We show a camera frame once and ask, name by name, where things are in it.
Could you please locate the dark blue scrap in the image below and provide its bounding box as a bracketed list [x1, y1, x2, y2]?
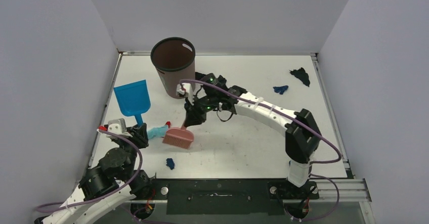
[273, 85, 289, 95]
[166, 158, 175, 170]

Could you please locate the dark blue scrap front left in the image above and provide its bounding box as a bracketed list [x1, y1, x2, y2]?
[166, 158, 175, 170]

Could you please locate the pink hand brush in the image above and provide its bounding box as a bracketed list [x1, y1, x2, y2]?
[162, 125, 194, 149]

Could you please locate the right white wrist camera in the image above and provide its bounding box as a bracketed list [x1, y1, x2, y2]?
[176, 83, 194, 104]

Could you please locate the dark blue scrap right side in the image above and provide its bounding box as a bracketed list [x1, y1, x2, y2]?
[273, 85, 289, 95]

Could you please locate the blue plastic dustpan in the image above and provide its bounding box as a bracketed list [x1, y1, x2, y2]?
[113, 80, 151, 126]

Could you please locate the black crumpled paper scrap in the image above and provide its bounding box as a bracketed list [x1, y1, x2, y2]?
[213, 75, 227, 87]

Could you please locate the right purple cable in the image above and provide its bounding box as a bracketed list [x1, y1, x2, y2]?
[180, 79, 342, 222]

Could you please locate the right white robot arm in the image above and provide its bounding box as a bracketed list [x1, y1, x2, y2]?
[176, 73, 320, 198]

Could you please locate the black paper scrap near bin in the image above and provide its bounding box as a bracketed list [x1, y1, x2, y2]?
[195, 72, 206, 81]

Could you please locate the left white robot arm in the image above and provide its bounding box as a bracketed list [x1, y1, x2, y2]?
[34, 119, 155, 223]

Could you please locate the black paper scrap far corner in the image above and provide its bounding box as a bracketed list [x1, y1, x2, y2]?
[289, 67, 311, 87]

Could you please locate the light blue paper scrap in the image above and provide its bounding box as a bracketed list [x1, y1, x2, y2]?
[147, 125, 169, 140]

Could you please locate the brown cylindrical waste bin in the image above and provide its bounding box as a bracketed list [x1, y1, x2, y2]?
[150, 37, 196, 99]

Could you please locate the aluminium frame rail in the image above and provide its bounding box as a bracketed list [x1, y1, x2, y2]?
[70, 178, 372, 203]

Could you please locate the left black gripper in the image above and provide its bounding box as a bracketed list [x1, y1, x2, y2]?
[115, 122, 150, 178]

